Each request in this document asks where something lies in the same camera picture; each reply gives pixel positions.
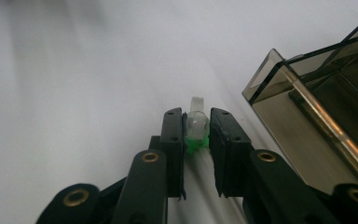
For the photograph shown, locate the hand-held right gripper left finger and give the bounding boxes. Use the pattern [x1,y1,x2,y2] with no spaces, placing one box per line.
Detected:
[148,106,187,201]

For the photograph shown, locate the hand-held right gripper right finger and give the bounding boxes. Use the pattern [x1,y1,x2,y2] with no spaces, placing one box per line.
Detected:
[209,106,255,199]

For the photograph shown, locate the small clear green plastic part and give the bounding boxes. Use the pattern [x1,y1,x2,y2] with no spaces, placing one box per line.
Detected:
[184,96,212,156]

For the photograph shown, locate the smoky transparent drawer box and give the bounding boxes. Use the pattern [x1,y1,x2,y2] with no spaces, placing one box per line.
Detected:
[241,8,358,196]

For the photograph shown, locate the white board sheet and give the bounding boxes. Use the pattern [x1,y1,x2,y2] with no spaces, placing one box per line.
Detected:
[0,0,358,224]

